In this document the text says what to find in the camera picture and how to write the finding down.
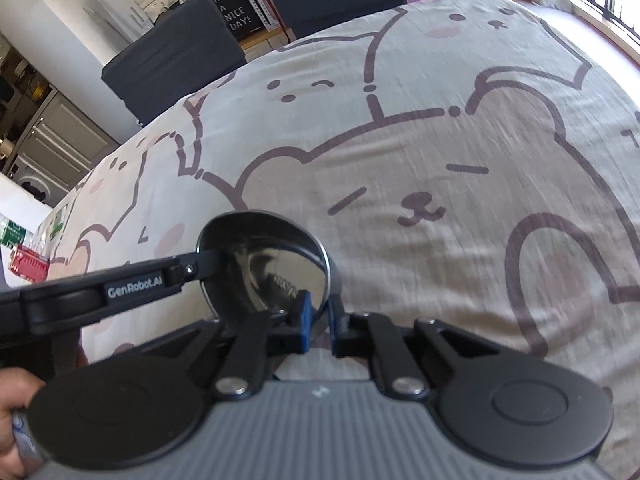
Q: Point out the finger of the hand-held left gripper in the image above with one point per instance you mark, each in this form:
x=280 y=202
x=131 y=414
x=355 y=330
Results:
x=202 y=265

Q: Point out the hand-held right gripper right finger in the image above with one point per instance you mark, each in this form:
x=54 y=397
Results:
x=336 y=330

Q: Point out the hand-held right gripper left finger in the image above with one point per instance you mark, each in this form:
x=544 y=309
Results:
x=304 y=320

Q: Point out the round steel bowl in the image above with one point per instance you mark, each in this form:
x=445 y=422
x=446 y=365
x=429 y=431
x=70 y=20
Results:
x=265 y=260

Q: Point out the person's left hand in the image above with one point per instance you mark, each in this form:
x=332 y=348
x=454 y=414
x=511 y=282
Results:
x=17 y=390

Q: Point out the red drink can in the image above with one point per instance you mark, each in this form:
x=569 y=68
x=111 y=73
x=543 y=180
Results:
x=30 y=262

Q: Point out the small green packet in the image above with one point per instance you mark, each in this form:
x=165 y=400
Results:
x=60 y=225

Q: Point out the clear plastic water bottle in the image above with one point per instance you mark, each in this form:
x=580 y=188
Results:
x=12 y=232

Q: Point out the washing machine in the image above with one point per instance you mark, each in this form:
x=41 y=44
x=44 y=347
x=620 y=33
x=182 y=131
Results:
x=35 y=180

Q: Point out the cream kitchen base cabinet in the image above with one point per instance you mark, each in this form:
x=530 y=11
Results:
x=65 y=135

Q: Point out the bear printed tablecloth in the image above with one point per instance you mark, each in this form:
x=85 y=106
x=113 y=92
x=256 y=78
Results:
x=400 y=160

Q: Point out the black lettered sign board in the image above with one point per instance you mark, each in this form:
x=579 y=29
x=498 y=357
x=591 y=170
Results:
x=235 y=10

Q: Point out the window guard rail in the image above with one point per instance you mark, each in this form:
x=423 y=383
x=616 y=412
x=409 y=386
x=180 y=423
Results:
x=600 y=0

